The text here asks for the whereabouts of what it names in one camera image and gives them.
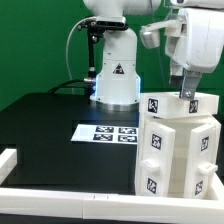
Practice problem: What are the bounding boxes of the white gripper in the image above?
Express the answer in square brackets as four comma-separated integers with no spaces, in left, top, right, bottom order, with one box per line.
[165,8,224,100]

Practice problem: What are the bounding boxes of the tall white block with tag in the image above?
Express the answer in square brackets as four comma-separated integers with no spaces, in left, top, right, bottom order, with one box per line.
[139,92,219,119]

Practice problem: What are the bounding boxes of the white cabinet body box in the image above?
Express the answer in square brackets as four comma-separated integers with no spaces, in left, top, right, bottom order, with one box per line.
[135,115,221,198]

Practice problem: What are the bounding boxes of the small white door panel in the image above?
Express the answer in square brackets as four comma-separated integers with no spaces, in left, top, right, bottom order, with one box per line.
[184,124,217,199]

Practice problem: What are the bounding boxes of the white panel with tag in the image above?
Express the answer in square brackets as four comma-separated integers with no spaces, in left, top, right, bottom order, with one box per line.
[136,121,176,197]

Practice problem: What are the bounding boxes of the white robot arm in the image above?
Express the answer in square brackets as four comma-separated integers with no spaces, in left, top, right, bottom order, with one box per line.
[83,0,224,110]

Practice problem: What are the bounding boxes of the white marker sheet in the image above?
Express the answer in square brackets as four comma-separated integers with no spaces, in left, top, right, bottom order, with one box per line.
[71,124,138,145]

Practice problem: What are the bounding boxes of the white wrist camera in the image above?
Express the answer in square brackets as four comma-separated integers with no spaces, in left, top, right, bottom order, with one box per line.
[140,19,182,49]

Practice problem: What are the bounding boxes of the black camera stand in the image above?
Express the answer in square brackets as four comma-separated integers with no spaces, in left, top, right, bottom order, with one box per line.
[78,16,128,96]

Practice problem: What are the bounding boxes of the black base cables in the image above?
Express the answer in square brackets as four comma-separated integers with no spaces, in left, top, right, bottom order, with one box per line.
[47,78,93,96]

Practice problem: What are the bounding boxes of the grey stand cable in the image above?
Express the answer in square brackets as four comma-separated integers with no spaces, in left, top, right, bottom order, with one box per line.
[65,17,96,96]

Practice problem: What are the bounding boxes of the white right frame rail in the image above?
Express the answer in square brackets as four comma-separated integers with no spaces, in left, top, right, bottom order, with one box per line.
[210,174,224,201]

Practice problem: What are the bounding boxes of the white frame rail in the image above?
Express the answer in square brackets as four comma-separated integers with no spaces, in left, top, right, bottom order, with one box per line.
[0,148,17,185]
[0,188,224,224]
[210,174,224,201]

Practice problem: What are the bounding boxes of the white left frame rail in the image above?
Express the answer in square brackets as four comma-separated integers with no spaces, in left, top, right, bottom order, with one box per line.
[0,148,17,185]

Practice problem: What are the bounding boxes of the white front frame rail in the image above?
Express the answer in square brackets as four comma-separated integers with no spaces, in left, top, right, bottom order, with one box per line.
[0,188,224,224]

